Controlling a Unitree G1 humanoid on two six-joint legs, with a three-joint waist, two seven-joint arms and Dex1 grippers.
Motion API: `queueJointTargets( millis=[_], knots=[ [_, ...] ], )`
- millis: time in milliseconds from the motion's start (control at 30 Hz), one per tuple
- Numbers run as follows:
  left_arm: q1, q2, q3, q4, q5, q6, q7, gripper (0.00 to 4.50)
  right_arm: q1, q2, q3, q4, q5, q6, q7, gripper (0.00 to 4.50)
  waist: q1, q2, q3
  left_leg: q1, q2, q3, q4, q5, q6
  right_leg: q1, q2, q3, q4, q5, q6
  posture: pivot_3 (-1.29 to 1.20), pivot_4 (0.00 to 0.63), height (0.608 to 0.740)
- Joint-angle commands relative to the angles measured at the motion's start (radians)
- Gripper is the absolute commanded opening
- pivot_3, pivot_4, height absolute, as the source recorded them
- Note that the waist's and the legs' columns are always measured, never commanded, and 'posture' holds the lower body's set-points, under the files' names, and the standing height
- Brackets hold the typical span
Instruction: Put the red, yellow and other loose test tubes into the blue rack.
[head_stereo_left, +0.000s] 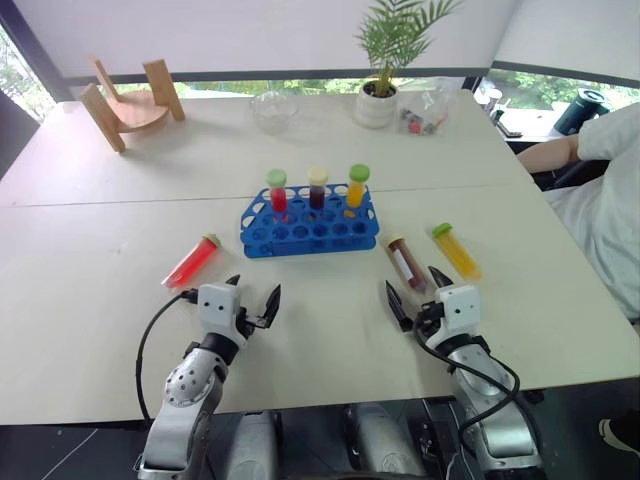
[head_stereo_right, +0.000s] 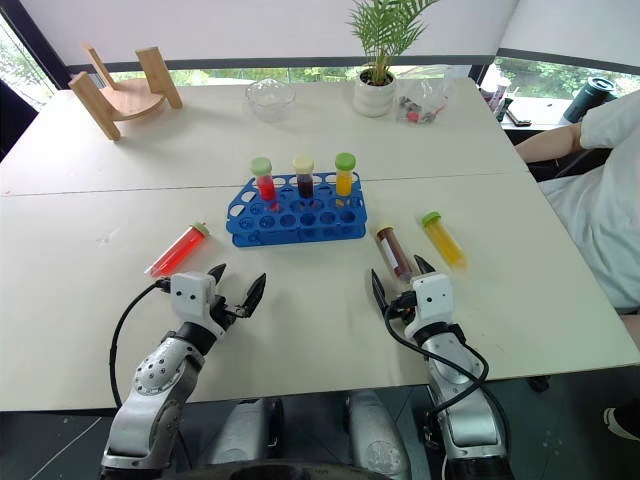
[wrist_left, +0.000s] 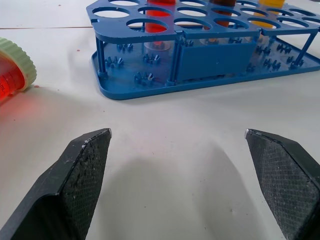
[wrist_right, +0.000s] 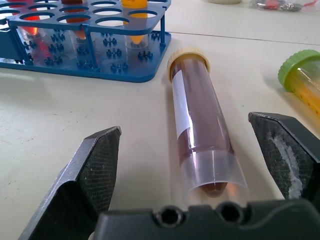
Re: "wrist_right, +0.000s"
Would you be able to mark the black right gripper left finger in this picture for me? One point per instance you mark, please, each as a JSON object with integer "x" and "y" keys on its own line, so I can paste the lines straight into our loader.
{"x": 82, "y": 180}

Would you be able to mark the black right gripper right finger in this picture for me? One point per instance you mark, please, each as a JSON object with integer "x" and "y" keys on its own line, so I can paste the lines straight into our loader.
{"x": 282, "y": 155}

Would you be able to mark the yellow tube with green cap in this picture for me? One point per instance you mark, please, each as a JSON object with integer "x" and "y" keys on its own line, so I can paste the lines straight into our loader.
{"x": 303, "y": 82}

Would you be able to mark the brown tube with yellow cap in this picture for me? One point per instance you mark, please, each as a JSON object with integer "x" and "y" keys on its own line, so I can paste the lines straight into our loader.
{"x": 200, "y": 120}

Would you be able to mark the blue test tube rack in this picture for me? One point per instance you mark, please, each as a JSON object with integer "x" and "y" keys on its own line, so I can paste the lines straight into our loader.
{"x": 82, "y": 40}

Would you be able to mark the brown liquid tube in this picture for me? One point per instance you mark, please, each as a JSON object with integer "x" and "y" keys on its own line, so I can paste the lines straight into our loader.
{"x": 76, "y": 25}

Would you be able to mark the red liquid tube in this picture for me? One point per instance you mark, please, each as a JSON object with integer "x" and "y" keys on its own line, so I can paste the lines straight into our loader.
{"x": 31, "y": 26}

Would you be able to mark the orange liquid tube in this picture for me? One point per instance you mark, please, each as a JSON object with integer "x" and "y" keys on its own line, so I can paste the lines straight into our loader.
{"x": 135, "y": 22}

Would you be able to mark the clear bag of small parts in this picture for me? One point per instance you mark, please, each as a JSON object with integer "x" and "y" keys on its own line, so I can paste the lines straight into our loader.
{"x": 278, "y": 5}

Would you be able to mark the white round container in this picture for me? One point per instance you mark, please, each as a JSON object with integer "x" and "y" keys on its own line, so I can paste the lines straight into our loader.
{"x": 223, "y": 1}

